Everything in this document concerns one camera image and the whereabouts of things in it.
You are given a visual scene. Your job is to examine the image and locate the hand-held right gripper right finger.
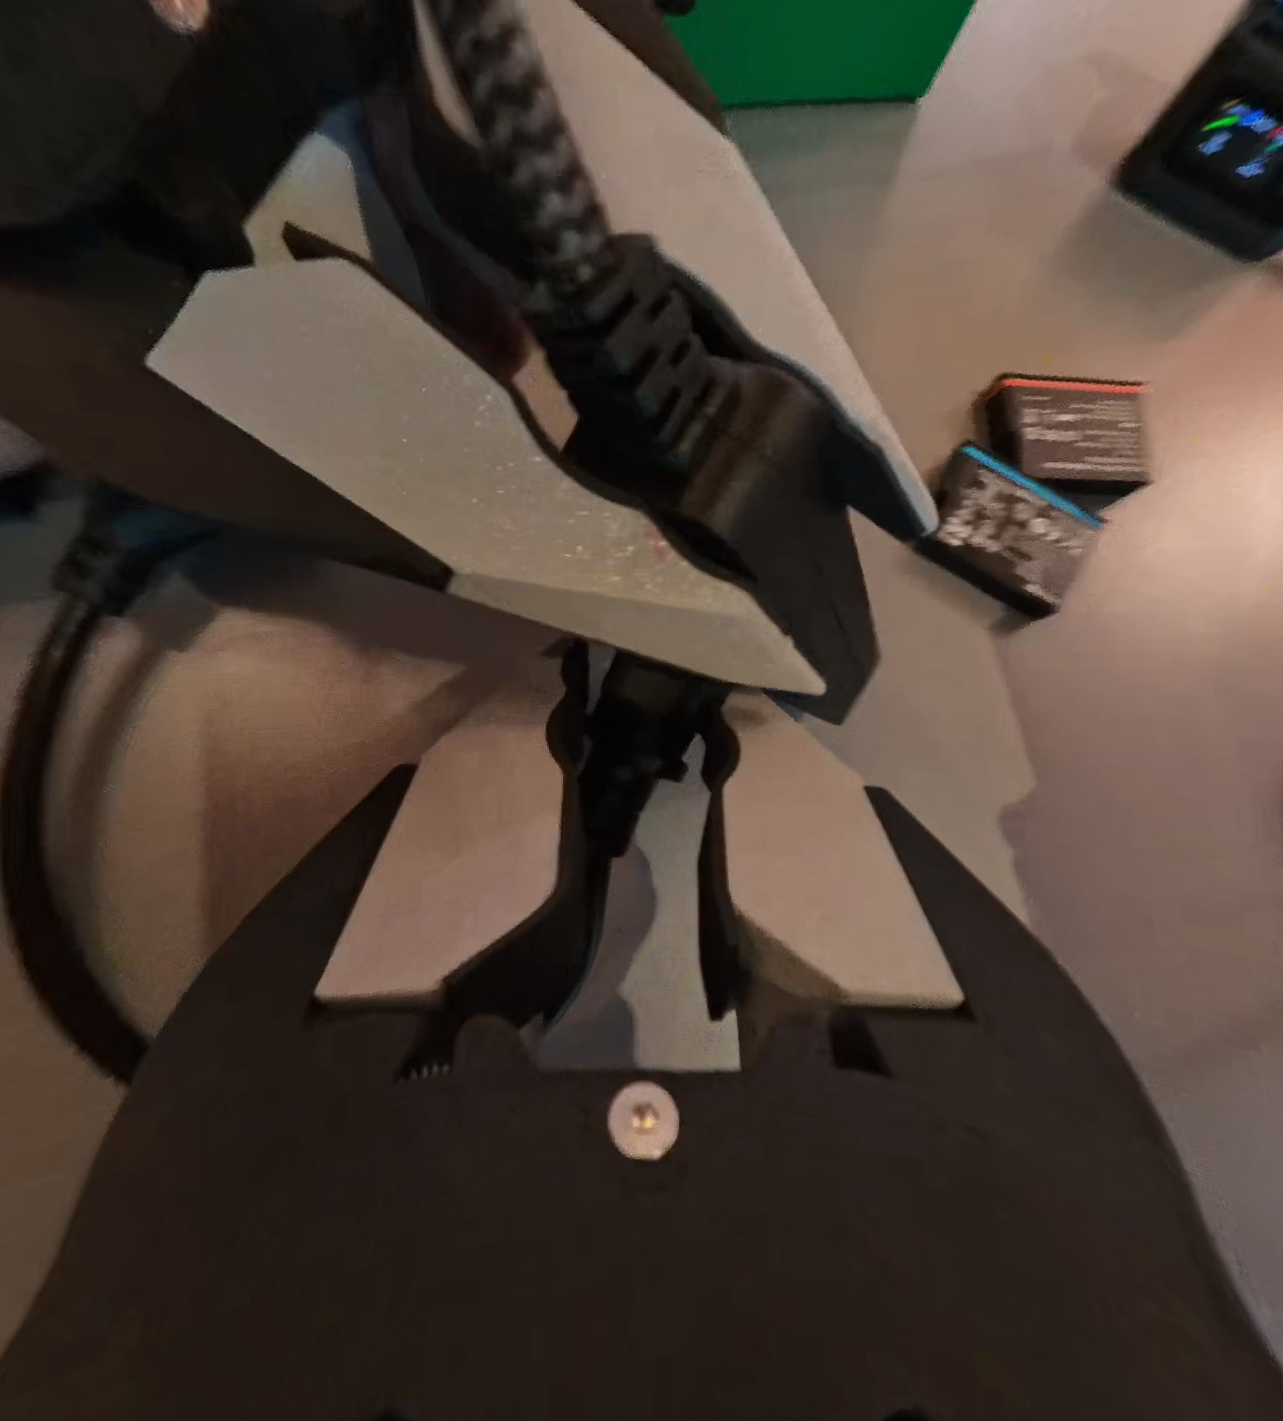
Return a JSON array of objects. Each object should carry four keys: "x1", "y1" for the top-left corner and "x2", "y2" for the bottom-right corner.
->
[{"x1": 694, "y1": 693, "x2": 968, "y2": 1022}]

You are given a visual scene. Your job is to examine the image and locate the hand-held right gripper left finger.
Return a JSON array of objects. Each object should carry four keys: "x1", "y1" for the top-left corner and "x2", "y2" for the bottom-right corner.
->
[{"x1": 311, "y1": 649, "x2": 613, "y2": 1032}]

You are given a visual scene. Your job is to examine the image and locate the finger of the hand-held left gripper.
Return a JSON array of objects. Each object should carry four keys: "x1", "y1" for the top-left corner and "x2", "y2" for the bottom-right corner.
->
[
  {"x1": 498, "y1": 0, "x2": 941, "y2": 542},
  {"x1": 145, "y1": 255, "x2": 831, "y2": 699}
]

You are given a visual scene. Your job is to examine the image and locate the braided black strip cable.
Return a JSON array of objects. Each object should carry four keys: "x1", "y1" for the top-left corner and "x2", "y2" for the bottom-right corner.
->
[{"x1": 409, "y1": 0, "x2": 759, "y2": 468}]

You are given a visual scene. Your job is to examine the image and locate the green plastic bin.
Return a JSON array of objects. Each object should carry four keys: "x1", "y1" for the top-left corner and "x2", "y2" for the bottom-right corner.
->
[{"x1": 657, "y1": 0, "x2": 978, "y2": 112}]

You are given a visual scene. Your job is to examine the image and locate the blue-edged black battery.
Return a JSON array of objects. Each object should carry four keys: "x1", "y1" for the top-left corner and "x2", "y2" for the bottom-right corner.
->
[{"x1": 919, "y1": 442, "x2": 1110, "y2": 619}]

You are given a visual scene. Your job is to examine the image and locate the red-edged black battery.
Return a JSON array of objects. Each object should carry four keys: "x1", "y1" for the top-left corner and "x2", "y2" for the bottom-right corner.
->
[{"x1": 980, "y1": 372, "x2": 1155, "y2": 491}]

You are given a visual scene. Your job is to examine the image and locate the black battery charger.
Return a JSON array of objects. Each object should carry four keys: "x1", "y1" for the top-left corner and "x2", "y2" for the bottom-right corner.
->
[{"x1": 1113, "y1": 0, "x2": 1283, "y2": 267}]

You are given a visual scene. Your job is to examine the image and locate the black power cord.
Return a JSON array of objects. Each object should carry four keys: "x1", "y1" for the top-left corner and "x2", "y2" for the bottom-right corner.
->
[{"x1": 0, "y1": 516, "x2": 172, "y2": 1089}]

